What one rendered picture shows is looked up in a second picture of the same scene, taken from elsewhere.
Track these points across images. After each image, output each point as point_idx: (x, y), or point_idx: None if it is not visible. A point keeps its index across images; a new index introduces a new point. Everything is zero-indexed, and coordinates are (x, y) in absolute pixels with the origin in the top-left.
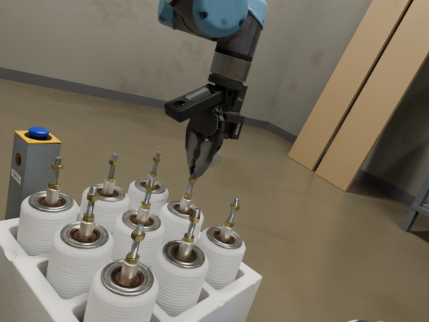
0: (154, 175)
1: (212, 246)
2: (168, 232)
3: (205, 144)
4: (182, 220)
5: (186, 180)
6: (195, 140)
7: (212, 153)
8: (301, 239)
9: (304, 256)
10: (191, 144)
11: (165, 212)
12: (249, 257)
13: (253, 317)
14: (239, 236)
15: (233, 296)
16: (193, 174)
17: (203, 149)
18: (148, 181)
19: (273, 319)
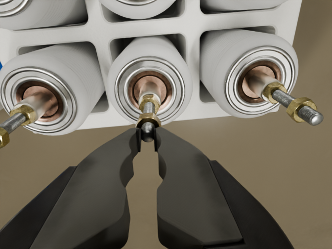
0: (267, 89)
1: (20, 60)
2: (135, 43)
3: (91, 222)
4: (118, 64)
5: (310, 217)
6: (173, 211)
7: (30, 202)
8: (156, 247)
9: (136, 230)
10: (191, 182)
11: (157, 48)
12: (159, 184)
13: (91, 129)
14: (37, 130)
15: (2, 64)
16: (145, 128)
17: (102, 194)
18: (266, 76)
19: (82, 144)
